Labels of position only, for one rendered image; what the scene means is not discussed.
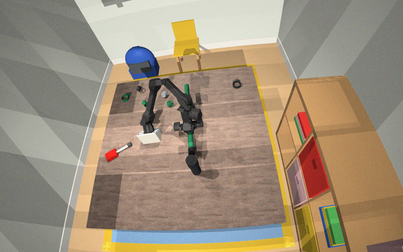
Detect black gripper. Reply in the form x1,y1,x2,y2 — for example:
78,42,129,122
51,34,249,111
174,118,203,134

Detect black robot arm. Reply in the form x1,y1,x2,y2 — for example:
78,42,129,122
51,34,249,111
140,78,202,134

